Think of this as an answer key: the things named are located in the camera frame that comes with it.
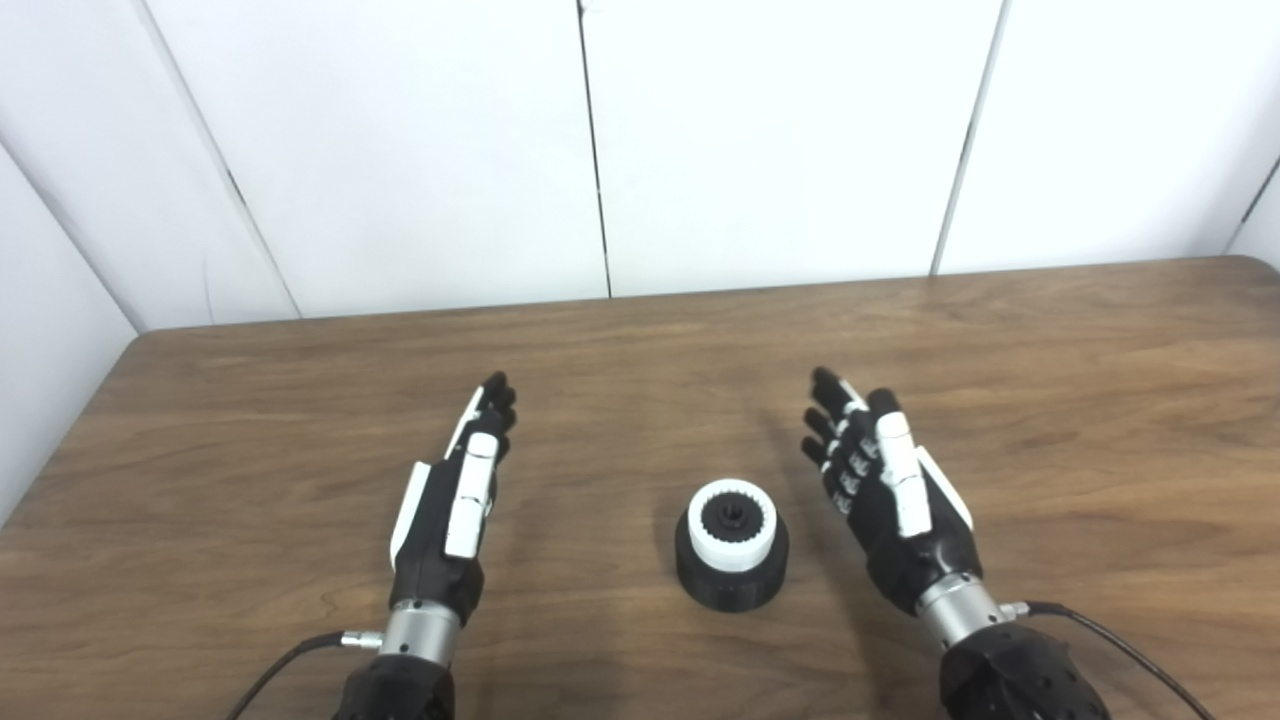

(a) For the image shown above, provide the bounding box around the black and white right hand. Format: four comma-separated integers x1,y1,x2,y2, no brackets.
800,366,984,616

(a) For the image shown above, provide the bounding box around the round black gear part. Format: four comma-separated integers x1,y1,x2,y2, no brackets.
674,495,791,613

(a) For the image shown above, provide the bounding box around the white toothed ring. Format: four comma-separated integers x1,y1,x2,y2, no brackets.
687,478,778,573

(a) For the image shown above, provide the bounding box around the black and white left hand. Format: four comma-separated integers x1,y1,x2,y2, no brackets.
388,372,519,626

